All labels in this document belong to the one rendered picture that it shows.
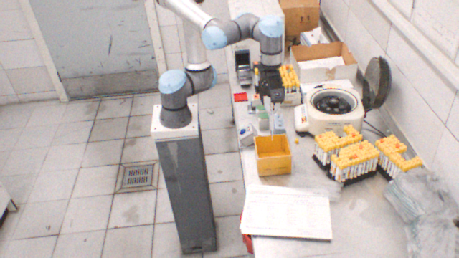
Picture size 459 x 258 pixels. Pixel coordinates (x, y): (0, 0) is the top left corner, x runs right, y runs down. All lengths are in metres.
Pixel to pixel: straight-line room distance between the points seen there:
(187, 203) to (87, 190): 1.07
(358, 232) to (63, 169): 2.35
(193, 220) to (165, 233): 0.41
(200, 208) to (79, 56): 2.05
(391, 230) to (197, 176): 0.94
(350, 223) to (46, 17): 2.91
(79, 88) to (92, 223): 1.53
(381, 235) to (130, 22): 2.67
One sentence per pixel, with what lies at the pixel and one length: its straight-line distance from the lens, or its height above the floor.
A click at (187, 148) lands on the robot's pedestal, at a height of 0.81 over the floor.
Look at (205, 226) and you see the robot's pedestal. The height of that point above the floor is 0.23.
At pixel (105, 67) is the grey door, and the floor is 0.32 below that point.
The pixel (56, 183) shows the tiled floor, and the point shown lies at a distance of 3.15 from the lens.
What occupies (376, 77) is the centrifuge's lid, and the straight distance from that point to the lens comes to 1.86.
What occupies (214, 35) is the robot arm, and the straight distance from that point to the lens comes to 1.28.
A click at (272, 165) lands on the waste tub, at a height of 0.93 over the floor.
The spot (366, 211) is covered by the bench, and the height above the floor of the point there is 0.88.
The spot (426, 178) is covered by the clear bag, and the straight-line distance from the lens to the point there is 1.42.
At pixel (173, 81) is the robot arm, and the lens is 1.70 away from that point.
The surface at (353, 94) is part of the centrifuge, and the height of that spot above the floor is 0.99.
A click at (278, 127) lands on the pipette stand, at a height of 0.97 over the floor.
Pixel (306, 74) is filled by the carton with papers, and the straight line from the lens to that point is 1.97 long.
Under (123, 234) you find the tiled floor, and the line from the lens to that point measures 2.64.
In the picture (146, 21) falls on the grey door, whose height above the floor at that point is 0.69.
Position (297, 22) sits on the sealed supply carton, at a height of 0.96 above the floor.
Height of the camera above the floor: 2.01
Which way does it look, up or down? 39 degrees down
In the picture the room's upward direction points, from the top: 5 degrees counter-clockwise
